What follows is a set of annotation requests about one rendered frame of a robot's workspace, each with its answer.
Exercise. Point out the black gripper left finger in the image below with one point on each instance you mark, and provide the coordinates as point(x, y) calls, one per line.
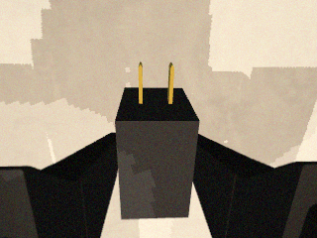
point(67, 199)

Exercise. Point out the black two-prong plug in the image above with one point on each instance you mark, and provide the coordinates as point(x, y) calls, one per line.
point(156, 137)

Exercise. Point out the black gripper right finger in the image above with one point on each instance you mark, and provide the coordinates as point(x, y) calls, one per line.
point(241, 197)

